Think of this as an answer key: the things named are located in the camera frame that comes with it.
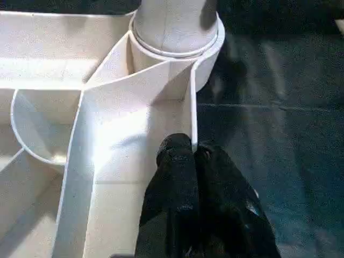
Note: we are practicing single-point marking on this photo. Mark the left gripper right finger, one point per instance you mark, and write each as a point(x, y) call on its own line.
point(231, 209)

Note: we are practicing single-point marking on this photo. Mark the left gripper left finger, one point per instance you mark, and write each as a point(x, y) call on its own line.
point(172, 204)

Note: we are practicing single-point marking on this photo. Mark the white plastic table top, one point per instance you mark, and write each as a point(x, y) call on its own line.
point(107, 107)

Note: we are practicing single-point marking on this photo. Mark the white plastic table leg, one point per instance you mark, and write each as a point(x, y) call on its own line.
point(174, 24)

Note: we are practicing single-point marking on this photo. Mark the black work mat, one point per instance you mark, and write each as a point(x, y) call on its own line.
point(279, 134)

